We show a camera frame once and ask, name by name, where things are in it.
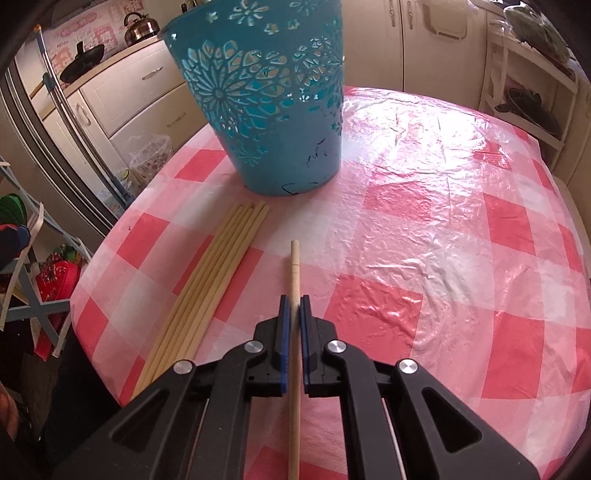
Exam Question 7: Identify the lone bamboo chopstick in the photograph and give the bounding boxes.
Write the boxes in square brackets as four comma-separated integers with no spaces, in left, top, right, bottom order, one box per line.
[287,240,301,480]

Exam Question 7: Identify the cream kitchen cabinets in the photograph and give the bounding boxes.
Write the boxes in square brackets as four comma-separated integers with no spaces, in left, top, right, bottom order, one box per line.
[13,0,591,195]

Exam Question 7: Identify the pink checkered plastic tablecloth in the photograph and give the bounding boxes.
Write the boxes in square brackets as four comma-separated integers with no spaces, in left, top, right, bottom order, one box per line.
[71,88,590,479]

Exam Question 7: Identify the red bag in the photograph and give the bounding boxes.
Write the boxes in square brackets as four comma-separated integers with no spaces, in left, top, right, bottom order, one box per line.
[34,260,80,361]

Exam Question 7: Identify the blue folding rack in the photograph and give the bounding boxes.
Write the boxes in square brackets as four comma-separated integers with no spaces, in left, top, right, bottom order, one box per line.
[1,161,92,358]

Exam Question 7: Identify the clear floral waste bin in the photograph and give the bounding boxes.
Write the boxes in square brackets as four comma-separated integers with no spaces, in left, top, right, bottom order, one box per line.
[127,134,173,187]

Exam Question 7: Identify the white storage rack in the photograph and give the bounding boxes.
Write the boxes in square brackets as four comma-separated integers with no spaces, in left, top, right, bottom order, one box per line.
[479,21,580,168]

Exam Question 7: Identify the teal perforated plastic basket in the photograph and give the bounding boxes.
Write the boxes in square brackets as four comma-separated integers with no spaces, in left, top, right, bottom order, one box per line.
[159,0,344,196]

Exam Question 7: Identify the black wok on stove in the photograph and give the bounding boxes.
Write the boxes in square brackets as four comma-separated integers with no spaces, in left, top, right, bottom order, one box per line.
[59,41,105,84]

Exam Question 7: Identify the metal kettle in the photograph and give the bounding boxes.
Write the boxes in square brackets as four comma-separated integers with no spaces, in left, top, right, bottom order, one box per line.
[123,12,160,46]

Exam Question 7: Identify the green vegetable bag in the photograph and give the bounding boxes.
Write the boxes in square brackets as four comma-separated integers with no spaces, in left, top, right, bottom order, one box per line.
[503,2,570,65]

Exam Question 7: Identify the pink wall sticker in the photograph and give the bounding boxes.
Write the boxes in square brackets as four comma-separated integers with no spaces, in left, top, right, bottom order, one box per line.
[43,0,146,75]

